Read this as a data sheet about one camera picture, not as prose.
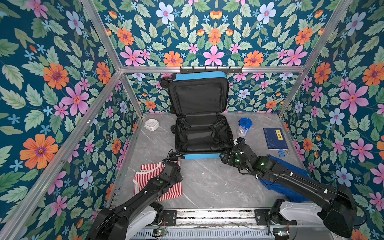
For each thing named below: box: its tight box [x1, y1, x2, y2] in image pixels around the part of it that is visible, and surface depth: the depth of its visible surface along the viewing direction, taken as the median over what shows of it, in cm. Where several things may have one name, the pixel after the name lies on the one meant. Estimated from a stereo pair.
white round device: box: [144, 118, 160, 132], surface depth 110 cm
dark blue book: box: [263, 128, 289, 150], surface depth 106 cm
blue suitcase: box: [160, 71, 234, 160], surface depth 100 cm
